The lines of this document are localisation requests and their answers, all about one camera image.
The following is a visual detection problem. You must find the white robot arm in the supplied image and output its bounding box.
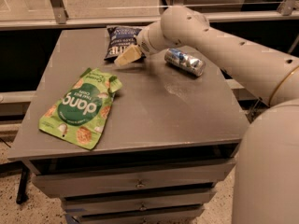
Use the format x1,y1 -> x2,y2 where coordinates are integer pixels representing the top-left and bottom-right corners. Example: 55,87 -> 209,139
116,6 -> 299,224

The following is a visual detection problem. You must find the grey metal railing frame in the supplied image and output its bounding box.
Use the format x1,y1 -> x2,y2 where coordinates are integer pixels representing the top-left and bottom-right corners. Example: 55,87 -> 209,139
0,0 -> 299,30

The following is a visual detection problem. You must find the silver blue drink can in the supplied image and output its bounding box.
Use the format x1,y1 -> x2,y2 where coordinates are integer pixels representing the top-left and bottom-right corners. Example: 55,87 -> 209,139
164,49 -> 206,77

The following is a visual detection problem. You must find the grey drawer cabinet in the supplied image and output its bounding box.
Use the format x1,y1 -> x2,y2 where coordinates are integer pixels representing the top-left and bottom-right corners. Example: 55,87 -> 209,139
7,23 -> 250,224

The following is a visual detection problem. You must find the middle grey drawer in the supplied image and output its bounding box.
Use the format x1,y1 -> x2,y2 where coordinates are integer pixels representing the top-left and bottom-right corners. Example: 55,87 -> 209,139
62,189 -> 216,216

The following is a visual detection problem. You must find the blue Kettle chip bag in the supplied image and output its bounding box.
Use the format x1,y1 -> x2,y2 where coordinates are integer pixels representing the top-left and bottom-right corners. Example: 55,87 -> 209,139
104,26 -> 141,61

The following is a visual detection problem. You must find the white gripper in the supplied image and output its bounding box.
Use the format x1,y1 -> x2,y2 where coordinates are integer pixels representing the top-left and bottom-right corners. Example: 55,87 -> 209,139
114,21 -> 165,66

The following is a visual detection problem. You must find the top grey drawer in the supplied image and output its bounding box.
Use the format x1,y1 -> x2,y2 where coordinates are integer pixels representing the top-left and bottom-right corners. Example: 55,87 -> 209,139
33,158 -> 235,198

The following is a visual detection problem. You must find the grey drawer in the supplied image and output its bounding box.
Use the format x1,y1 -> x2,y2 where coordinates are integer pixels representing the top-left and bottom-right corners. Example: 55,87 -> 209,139
78,205 -> 204,224
62,189 -> 216,216
33,158 -> 235,198

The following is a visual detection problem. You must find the bottom grey drawer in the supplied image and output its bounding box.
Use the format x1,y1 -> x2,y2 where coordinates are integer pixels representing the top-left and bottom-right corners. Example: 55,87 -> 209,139
78,205 -> 204,224

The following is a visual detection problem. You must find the green Dang chip bag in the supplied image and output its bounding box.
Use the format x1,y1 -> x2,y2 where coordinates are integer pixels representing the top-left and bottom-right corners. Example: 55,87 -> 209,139
38,68 -> 122,150

